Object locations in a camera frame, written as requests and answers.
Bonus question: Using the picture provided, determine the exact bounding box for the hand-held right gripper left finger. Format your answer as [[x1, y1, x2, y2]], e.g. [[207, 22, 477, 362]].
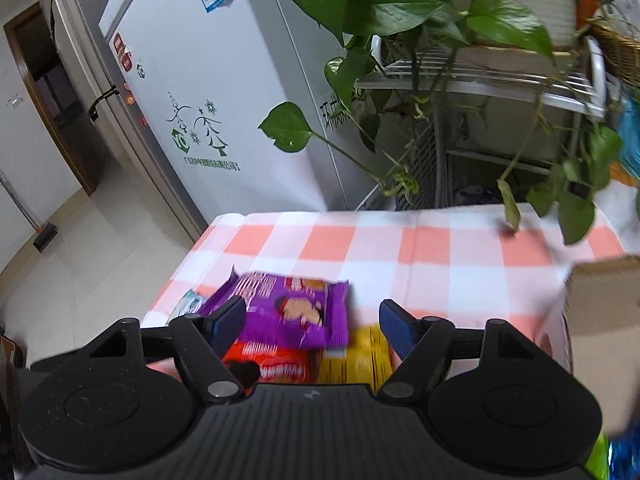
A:
[[82, 296, 248, 403]]

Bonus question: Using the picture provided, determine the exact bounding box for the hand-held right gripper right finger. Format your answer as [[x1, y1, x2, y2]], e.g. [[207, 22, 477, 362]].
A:
[[377, 299, 551, 403]]

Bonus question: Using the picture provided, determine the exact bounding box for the white blue snack packet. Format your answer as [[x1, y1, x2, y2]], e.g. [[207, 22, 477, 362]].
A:
[[170, 287, 208, 318]]

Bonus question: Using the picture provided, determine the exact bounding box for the yellow snack packet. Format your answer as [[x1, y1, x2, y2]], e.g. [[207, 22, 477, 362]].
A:
[[317, 325, 396, 388]]

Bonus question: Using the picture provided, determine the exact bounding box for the purple snack packet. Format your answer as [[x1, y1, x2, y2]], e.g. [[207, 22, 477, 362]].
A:
[[200, 267, 351, 351]]

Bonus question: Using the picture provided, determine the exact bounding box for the red snack packet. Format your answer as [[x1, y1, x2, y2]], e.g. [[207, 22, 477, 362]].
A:
[[222, 340, 323, 386]]

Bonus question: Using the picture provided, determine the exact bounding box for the cardboard box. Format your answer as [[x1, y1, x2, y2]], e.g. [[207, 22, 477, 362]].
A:
[[552, 255, 640, 441]]

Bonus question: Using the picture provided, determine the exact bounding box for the pink white checkered cloth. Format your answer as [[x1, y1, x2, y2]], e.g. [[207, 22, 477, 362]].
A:
[[140, 210, 628, 376]]

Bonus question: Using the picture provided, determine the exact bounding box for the floor mop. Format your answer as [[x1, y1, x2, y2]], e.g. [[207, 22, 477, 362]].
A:
[[0, 170, 60, 253]]

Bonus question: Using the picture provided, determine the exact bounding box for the white chest freezer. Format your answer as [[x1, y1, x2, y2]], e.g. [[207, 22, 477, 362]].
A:
[[97, 0, 381, 213]]

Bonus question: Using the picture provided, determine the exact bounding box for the white metal rack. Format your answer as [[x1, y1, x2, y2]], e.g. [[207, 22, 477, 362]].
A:
[[352, 35, 621, 211]]

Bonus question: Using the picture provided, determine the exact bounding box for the dark wooden door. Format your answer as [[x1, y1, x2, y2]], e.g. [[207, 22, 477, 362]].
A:
[[2, 2, 98, 196]]

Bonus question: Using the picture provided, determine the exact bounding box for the grey printed tablecloth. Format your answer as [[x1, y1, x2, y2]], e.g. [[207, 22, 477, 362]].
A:
[[617, 100, 640, 186]]

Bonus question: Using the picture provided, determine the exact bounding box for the green pothos plant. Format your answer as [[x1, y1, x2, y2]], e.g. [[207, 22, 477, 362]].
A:
[[257, 0, 626, 246]]

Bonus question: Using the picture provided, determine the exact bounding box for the grey refrigerator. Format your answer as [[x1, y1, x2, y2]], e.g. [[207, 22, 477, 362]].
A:
[[37, 0, 208, 243]]

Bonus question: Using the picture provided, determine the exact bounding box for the wicker basket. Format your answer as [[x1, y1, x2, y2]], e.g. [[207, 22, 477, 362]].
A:
[[590, 20, 640, 81]]

